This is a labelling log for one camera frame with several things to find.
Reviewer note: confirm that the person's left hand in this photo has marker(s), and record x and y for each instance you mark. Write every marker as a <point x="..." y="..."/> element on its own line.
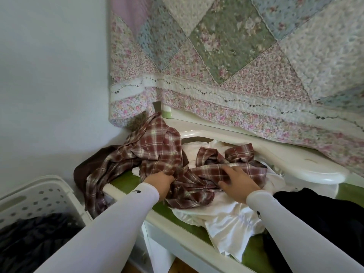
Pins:
<point x="159" y="186"/>

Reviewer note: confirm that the person's right hand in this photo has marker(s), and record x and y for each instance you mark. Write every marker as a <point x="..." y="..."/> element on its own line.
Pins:
<point x="241" y="186"/>

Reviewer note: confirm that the person's right thumb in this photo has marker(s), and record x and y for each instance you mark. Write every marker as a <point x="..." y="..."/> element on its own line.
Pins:
<point x="224" y="184"/>

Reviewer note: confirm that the person's left fingers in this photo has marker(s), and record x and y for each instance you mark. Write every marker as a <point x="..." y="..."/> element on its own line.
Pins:
<point x="167" y="176"/>

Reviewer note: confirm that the red plaid shirt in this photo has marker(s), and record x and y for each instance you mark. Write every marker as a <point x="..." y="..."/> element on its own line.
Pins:
<point x="159" y="150"/>

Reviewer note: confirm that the person's left forearm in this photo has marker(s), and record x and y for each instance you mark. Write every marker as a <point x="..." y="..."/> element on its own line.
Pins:
<point x="111" y="233"/>

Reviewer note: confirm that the person's right forearm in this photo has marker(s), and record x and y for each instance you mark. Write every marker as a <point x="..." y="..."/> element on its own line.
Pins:
<point x="295" y="233"/>

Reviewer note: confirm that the white garment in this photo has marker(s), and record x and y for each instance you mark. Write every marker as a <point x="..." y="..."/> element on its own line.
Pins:
<point x="230" y="221"/>

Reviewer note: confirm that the green pad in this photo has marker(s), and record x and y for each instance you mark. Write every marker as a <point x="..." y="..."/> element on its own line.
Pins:
<point x="125" y="180"/>

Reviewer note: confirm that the brown fuzzy item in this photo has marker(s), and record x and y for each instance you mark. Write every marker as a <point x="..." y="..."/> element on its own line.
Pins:
<point x="139" y="122"/>

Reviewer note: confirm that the small green white bottle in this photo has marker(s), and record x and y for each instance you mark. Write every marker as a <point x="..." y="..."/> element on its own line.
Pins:
<point x="167" y="112"/>

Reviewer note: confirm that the brown garment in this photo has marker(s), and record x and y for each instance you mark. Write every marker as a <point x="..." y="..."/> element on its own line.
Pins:
<point x="88" y="167"/>

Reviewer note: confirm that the black garment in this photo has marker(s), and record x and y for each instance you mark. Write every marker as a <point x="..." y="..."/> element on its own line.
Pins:
<point x="324" y="221"/>

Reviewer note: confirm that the floral patchwork quilt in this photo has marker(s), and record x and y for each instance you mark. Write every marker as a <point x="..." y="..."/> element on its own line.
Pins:
<point x="241" y="62"/>

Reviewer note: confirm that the white plastic laundry basket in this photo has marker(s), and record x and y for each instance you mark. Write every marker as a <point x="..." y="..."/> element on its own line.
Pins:
<point x="42" y="196"/>

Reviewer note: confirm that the dark striped garment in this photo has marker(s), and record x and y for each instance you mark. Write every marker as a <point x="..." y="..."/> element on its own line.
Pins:
<point x="31" y="241"/>

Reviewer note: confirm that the white wooden furniture frame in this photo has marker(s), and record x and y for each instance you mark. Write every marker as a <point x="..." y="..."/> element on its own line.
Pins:
<point x="301" y="164"/>

